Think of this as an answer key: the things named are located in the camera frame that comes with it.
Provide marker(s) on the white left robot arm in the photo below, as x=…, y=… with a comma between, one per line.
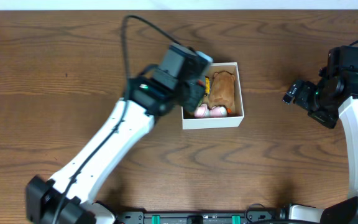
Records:
x=69, y=195

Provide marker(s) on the pink and white duck toy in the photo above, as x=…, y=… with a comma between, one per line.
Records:
x=215, y=112

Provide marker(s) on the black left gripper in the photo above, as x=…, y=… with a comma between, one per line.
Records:
x=193, y=99

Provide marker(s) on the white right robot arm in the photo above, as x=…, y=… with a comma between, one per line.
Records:
x=334, y=98

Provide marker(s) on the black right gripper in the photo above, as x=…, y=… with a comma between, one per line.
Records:
x=302, y=99

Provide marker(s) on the white cardboard box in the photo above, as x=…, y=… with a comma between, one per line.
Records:
x=234, y=120

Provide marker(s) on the grey and yellow toy truck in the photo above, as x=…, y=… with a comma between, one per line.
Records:
x=208, y=86

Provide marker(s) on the brown plush bear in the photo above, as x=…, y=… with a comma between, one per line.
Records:
x=222, y=90

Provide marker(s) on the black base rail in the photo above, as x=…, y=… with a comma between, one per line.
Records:
x=254, y=213

